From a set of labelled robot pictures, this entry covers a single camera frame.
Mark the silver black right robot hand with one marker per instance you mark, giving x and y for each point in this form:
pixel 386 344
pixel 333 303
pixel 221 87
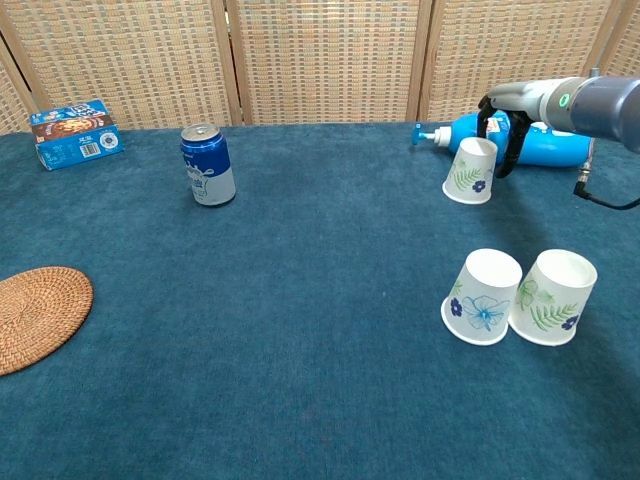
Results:
pixel 522 97

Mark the paper cup fern small flower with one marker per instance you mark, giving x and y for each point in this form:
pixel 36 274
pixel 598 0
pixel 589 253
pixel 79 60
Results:
pixel 470 172

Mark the paper cup large blue flower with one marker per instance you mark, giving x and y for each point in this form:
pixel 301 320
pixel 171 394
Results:
pixel 482 300

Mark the blue pump soap bottle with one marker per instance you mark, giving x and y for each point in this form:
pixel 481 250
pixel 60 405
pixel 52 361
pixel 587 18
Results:
pixel 545 150

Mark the woven bamboo folding screen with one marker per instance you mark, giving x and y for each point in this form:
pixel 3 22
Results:
pixel 325 60

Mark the paper cup big green leaves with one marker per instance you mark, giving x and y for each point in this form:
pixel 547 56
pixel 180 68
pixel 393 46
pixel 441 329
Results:
pixel 552 300

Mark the dark teal table cloth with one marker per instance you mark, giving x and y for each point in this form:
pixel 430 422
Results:
pixel 280 260

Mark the blue and white drink can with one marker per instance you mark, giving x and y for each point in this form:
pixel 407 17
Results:
pixel 207 170

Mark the blue cookie box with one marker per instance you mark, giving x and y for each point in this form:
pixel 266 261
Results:
pixel 75 135

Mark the round woven rattan coaster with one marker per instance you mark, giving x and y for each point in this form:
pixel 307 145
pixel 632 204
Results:
pixel 35 315

